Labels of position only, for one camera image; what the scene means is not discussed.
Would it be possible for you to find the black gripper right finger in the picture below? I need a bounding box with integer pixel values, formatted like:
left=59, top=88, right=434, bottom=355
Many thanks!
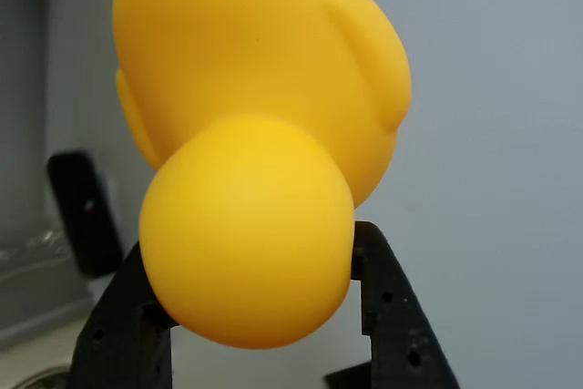
left=323, top=220, right=461, bottom=389

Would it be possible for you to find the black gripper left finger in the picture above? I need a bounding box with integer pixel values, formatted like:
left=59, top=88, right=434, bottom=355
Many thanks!
left=67, top=238, right=178, bottom=389

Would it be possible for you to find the yellow rubber duck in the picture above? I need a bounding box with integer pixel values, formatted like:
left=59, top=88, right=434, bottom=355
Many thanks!
left=111, top=0, right=414, bottom=350

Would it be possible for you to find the black glasses case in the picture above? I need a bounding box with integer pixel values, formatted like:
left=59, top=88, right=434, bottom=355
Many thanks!
left=46, top=149, right=125, bottom=279

